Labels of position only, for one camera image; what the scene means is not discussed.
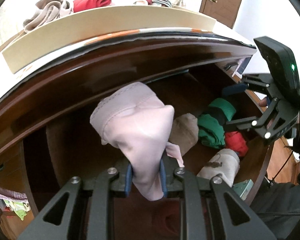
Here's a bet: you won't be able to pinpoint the small red sock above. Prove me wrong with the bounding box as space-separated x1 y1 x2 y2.
224 131 249 158

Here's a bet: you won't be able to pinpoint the green underwear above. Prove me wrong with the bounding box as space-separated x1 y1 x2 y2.
197 98 236 149

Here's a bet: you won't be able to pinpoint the mauve smooth underwear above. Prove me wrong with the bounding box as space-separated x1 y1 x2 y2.
90 82 184 201

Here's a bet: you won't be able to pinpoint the bright red underwear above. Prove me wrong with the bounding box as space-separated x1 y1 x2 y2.
74 0 111 12

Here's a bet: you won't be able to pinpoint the beige pink underwear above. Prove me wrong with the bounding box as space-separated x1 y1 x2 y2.
23 0 74 33

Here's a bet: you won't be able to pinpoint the person's right forearm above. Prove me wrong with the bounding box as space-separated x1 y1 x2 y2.
251 137 300 239

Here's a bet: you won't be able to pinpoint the small teal lock plate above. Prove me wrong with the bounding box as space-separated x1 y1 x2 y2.
232 179 254 200

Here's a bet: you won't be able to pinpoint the grey printed rolled sock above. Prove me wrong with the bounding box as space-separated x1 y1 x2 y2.
197 148 240 187

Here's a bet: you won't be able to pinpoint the beige rolled sock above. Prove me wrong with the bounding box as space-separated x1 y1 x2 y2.
169 113 199 156

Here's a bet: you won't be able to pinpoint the brown wooden door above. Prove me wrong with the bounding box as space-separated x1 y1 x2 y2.
199 0 242 29

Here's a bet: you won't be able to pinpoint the shallow cardboard box tray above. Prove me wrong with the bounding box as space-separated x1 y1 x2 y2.
2 5 216 73

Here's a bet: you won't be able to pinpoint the white persimmon print tablecloth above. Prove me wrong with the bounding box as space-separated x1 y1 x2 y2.
0 21 252 99

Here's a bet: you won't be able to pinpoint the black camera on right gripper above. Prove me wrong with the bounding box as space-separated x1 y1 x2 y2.
254 36 300 108

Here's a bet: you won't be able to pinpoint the black cable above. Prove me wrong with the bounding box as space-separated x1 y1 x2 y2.
264 109 300 185

